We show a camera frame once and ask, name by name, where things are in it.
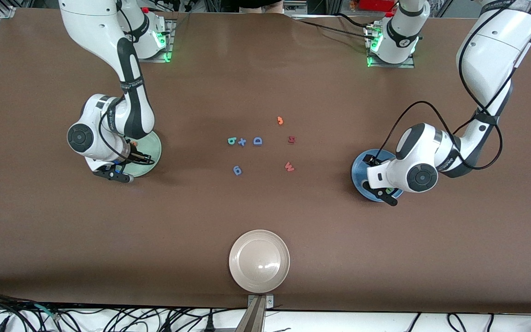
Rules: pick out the teal foam letter d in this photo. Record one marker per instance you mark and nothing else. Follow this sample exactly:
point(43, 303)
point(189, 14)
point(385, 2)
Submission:
point(231, 141)

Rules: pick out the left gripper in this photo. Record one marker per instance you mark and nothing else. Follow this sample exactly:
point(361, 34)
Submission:
point(372, 161)

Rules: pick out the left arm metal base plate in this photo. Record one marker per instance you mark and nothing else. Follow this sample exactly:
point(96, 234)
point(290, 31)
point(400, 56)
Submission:
point(390, 65)

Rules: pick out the pale green plate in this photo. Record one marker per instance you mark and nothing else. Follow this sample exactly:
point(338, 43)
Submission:
point(152, 147)

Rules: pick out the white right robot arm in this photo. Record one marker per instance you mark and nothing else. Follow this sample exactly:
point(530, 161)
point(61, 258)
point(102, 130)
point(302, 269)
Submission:
point(90, 27)

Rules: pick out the pink foam letter W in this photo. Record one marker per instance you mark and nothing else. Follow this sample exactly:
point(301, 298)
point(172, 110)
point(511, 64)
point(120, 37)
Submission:
point(289, 167)

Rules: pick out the aluminium camera mount post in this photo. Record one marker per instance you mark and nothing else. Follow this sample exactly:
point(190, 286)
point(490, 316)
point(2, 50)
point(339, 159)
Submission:
point(254, 318)

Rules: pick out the blue foam letter D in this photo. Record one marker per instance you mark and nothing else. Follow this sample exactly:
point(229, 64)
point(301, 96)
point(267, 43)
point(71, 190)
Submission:
point(255, 141)

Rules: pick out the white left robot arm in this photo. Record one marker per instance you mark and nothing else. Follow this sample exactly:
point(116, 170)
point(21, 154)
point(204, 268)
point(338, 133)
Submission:
point(496, 46)

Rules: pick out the red box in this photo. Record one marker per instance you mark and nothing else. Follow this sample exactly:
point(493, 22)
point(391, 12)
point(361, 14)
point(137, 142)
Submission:
point(376, 4)

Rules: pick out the beige plate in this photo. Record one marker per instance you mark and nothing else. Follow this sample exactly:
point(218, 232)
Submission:
point(259, 261)

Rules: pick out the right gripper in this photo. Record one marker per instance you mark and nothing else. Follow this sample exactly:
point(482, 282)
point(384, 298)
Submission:
point(137, 157)

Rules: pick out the blue foam digit nine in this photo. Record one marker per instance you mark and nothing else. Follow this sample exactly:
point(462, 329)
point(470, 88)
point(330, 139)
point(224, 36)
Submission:
point(237, 171)

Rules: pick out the blue plate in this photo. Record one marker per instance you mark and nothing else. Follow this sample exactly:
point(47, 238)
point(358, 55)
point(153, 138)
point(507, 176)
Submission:
point(360, 170)

